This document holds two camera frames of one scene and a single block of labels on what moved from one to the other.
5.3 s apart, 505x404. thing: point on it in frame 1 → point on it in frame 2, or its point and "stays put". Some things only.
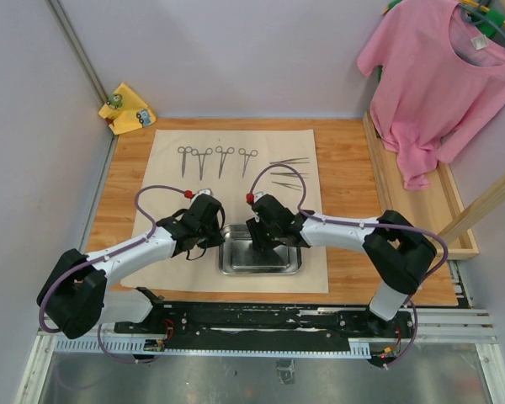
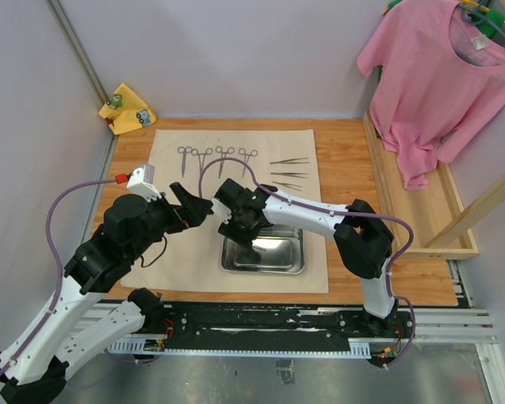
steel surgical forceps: x=287 y=162 stays put
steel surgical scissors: x=184 y=151 stays put
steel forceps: x=293 y=174 stays put
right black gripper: x=260 y=244 → x=244 y=239
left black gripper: x=216 y=240 → x=193 y=212
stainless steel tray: x=237 y=255 stays put
